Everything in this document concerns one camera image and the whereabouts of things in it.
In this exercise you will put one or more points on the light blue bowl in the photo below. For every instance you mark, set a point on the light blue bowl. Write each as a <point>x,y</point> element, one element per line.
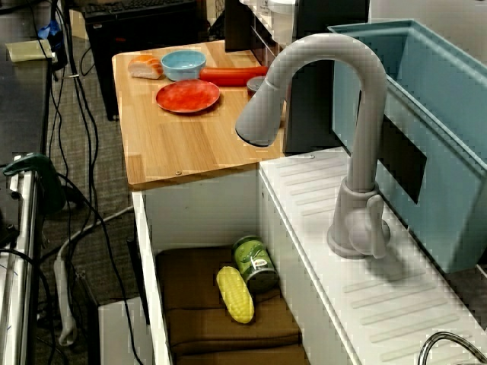
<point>183,64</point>

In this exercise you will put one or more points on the green peas can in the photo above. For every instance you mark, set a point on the green peas can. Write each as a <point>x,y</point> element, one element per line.
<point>255,262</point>

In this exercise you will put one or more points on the brown beans can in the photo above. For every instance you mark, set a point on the brown beans can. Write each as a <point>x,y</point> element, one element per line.
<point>254,85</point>

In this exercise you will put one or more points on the red round plate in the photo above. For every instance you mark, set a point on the red round plate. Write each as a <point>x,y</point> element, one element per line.
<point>187,96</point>

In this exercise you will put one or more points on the red toy sausage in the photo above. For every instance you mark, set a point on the red toy sausage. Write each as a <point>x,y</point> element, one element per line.
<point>232,75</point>

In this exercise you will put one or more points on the yellow toy corn cob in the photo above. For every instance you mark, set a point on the yellow toy corn cob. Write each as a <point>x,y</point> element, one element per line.
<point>235,294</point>

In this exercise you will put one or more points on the white toy sink unit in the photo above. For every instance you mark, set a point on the white toy sink unit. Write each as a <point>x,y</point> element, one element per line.
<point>342,266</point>

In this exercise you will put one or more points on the grey toy faucet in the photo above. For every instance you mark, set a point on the grey toy faucet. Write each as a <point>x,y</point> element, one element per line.
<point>363,114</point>

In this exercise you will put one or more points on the brown folded cloth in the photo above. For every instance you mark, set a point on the brown folded cloth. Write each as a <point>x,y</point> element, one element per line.
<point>213,331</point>

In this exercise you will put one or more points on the white box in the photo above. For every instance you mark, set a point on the white box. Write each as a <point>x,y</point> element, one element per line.
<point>121,334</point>

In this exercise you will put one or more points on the green clamp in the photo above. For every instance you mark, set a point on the green clamp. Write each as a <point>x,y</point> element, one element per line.
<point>38,167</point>

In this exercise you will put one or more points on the black keyboard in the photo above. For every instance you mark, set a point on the black keyboard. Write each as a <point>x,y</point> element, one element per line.
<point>137,5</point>

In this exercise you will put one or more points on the white power strip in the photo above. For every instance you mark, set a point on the white power strip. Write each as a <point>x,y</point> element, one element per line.
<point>62,296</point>

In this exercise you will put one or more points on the stainless steel pot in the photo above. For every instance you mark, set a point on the stainless steel pot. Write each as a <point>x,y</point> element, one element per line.
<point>443,334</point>

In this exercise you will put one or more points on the pale yellow paper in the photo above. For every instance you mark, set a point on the pale yellow paper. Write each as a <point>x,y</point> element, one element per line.
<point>28,50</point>

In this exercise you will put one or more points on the wide black kitchen post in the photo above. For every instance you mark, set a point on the wide black kitchen post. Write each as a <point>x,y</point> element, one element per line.
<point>308,95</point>

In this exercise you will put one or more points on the aluminium frame rail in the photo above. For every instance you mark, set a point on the aluminium frame rail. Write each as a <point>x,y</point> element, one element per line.
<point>21,266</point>

